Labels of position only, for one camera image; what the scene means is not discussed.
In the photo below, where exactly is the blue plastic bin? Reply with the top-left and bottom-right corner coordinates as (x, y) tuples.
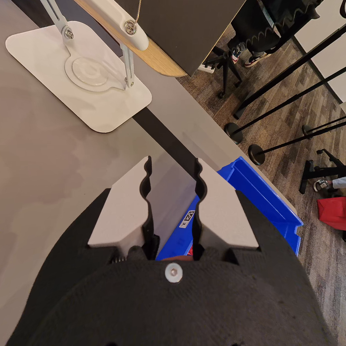
(156, 157), (304, 261)

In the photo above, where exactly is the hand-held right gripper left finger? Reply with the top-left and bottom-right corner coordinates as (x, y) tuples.
(88, 156), (154, 254)

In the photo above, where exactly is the black stand pole round base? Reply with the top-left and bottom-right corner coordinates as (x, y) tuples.
(224, 64), (346, 144)
(248, 120), (346, 166)

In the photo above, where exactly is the red bucket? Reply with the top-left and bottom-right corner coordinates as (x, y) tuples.
(317, 197), (346, 232)

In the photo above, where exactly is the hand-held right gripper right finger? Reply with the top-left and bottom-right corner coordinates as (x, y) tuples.
(192, 158), (259, 252)

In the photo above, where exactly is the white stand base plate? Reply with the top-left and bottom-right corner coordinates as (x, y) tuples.
(6, 21), (153, 133)

